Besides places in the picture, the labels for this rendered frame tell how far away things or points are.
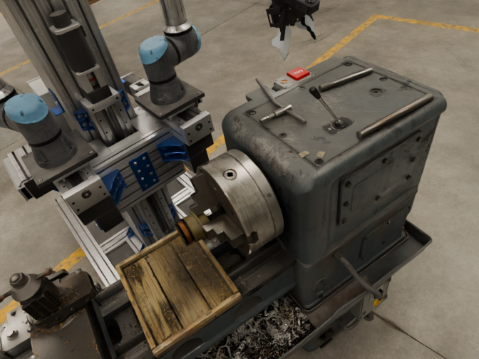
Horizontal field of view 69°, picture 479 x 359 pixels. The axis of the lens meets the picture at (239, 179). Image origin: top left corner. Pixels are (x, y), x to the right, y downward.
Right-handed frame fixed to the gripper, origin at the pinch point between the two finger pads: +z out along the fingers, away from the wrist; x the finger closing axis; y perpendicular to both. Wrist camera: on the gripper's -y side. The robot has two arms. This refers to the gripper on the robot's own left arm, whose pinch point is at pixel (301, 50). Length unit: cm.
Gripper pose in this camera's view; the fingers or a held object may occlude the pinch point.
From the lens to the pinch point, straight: 114.5
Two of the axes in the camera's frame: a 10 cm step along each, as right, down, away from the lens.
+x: -7.1, 5.8, -4.0
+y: -6.3, -2.7, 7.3
